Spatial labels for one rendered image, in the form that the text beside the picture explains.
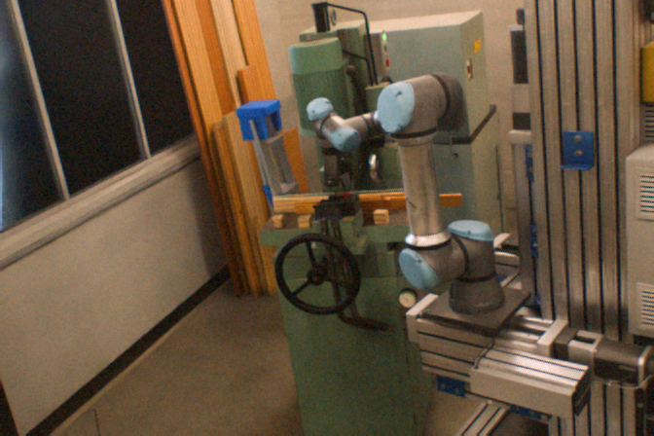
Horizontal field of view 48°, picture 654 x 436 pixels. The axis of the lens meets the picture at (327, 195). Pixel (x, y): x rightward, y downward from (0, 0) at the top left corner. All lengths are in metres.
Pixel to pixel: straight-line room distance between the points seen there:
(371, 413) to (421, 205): 1.18
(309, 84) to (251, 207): 1.72
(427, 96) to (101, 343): 2.31
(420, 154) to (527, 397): 0.65
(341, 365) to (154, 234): 1.52
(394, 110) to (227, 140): 2.28
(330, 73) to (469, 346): 0.99
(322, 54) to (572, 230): 0.98
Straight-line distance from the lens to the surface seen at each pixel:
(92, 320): 3.59
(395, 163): 2.71
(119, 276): 3.70
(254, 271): 4.17
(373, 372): 2.73
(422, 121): 1.78
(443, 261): 1.89
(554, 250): 2.07
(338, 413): 2.87
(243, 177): 4.03
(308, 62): 2.44
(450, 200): 2.56
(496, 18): 4.73
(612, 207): 1.97
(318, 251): 2.44
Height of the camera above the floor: 1.79
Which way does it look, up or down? 18 degrees down
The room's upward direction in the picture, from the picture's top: 9 degrees counter-clockwise
